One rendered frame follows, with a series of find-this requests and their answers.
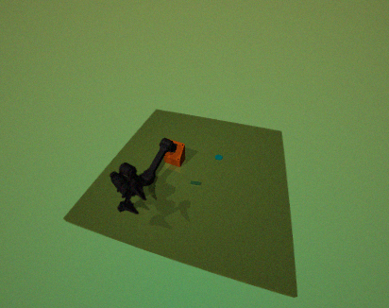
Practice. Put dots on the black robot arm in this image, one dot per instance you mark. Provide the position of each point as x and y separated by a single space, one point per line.
149 174

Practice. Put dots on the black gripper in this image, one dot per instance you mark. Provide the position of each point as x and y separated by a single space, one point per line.
127 189

